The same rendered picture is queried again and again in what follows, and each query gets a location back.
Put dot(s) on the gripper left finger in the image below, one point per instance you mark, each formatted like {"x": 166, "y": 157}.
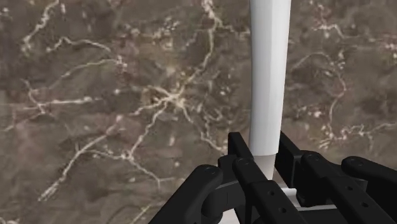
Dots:
{"x": 266, "y": 198}

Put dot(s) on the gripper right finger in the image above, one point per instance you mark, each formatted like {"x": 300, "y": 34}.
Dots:
{"x": 341, "y": 186}

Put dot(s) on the white tapered stick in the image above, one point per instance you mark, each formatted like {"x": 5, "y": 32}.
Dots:
{"x": 268, "y": 77}

